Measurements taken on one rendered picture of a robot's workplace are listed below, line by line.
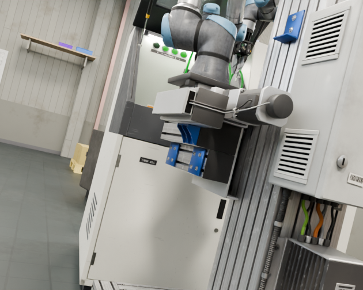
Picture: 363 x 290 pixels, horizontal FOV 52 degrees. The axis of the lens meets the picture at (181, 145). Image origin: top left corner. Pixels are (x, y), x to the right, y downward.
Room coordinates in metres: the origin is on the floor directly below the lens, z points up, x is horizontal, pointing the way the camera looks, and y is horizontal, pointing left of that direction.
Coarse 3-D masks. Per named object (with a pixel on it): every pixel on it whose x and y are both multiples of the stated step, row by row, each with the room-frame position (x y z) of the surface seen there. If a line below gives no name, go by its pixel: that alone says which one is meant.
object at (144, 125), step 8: (136, 104) 1.76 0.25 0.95; (136, 112) 1.76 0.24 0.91; (144, 112) 1.77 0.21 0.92; (136, 120) 1.76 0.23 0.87; (144, 120) 1.77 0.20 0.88; (152, 120) 1.78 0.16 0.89; (160, 120) 1.79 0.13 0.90; (128, 128) 1.76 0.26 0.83; (136, 128) 1.76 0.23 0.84; (144, 128) 1.77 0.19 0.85; (152, 128) 1.79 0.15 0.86; (160, 128) 1.80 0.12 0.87; (128, 136) 1.76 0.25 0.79; (136, 136) 1.77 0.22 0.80; (144, 136) 1.78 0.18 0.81; (152, 136) 1.79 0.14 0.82; (160, 136) 1.80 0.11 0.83; (160, 144) 1.80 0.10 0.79; (168, 144) 1.81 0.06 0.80
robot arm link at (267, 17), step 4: (276, 8) 1.72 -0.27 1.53; (272, 12) 1.71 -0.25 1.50; (276, 12) 1.72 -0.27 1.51; (260, 16) 1.77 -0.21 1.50; (264, 16) 1.74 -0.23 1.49; (268, 16) 1.73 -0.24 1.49; (272, 16) 1.74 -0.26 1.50; (260, 20) 1.80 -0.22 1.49; (264, 20) 1.78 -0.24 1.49; (268, 20) 1.77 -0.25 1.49; (272, 20) 1.76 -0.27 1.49
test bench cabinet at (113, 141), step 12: (108, 132) 2.26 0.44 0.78; (108, 144) 2.07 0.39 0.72; (120, 144) 1.75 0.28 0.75; (108, 156) 1.91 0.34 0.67; (108, 168) 1.77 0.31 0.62; (96, 180) 2.25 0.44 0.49; (108, 180) 1.75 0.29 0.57; (96, 192) 2.06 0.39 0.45; (108, 192) 1.77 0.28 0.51; (96, 204) 1.88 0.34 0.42; (96, 216) 1.76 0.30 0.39; (84, 228) 2.23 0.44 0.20; (96, 228) 1.75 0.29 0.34; (84, 240) 2.05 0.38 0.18; (96, 240) 1.77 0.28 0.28; (84, 252) 1.89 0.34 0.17; (84, 264) 1.75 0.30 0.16; (84, 276) 1.75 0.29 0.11; (84, 288) 1.82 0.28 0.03
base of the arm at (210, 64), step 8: (200, 56) 1.29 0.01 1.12; (208, 56) 1.27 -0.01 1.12; (216, 56) 1.26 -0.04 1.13; (224, 56) 1.27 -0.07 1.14; (200, 64) 1.27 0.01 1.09; (208, 64) 1.26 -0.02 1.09; (216, 64) 1.26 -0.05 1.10; (224, 64) 1.28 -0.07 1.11; (200, 72) 1.26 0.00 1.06; (208, 72) 1.25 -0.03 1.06; (216, 72) 1.25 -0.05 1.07; (224, 72) 1.27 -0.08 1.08; (224, 80) 1.27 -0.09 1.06
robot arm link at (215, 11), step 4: (208, 4) 1.69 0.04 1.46; (212, 4) 1.69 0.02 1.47; (216, 4) 1.70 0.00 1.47; (204, 8) 1.68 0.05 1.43; (208, 8) 1.66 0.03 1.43; (212, 8) 1.66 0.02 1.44; (216, 8) 1.67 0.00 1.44; (204, 12) 1.69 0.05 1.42; (208, 12) 1.67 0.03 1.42; (212, 12) 1.66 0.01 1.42; (216, 12) 1.67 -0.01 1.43
